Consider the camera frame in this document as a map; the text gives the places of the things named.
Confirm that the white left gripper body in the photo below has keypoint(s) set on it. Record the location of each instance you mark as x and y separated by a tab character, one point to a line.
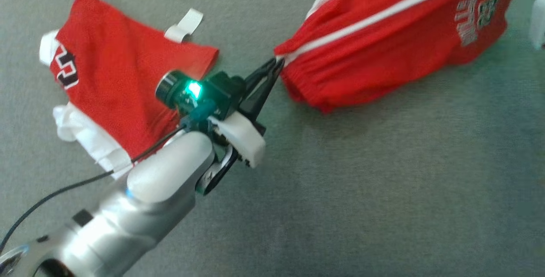
242	141

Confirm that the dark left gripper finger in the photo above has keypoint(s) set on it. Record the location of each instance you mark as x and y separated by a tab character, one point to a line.
262	100
260	77

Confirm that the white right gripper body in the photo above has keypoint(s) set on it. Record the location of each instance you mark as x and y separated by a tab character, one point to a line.
538	17

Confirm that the red shorts with white stripe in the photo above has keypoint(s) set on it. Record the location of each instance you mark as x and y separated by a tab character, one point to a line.
383	47

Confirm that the red white number 23 jersey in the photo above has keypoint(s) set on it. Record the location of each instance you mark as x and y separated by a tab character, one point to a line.
115	77

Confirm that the white tape strip loop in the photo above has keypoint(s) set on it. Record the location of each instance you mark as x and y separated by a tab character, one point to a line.
189	19

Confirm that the grey fabric sofa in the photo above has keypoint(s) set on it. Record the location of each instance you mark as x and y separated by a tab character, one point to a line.
383	183

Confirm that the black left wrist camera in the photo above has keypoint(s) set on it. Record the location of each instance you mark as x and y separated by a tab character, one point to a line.
221	89

